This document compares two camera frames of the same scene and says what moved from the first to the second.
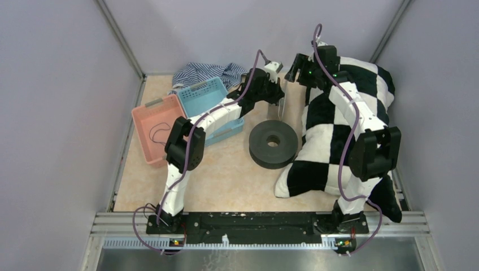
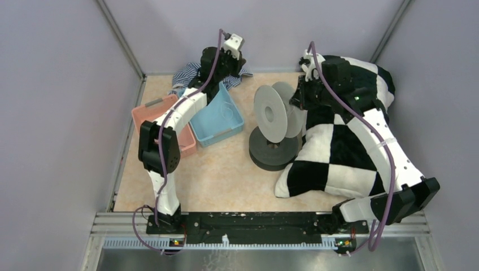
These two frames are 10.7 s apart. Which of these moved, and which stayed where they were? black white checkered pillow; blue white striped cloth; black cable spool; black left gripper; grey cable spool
Moved: black left gripper; grey cable spool
Stayed: blue white striped cloth; black white checkered pillow; black cable spool
